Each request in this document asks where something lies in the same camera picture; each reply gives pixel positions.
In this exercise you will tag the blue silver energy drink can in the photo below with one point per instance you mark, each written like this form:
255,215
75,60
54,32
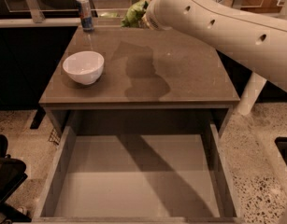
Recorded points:
85,14

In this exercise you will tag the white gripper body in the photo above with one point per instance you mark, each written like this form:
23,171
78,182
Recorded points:
150,20

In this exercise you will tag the open grey top drawer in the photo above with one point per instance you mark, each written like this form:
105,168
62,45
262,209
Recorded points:
139,167

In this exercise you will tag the white ceramic bowl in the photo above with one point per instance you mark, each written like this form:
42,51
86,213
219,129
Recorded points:
84,67

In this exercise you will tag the grey cabinet counter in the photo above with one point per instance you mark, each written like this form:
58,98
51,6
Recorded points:
143,69

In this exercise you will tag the black office chair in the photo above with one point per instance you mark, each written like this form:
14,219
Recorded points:
12,174

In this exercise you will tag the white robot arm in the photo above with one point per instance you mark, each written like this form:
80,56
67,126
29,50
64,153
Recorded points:
257,42

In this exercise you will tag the green jalapeno chip bag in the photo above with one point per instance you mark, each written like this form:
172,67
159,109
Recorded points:
134,14

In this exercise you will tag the left metal railing bracket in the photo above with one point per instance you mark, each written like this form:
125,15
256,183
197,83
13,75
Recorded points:
36,13

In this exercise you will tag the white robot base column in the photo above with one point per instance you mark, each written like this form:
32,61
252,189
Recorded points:
250,94

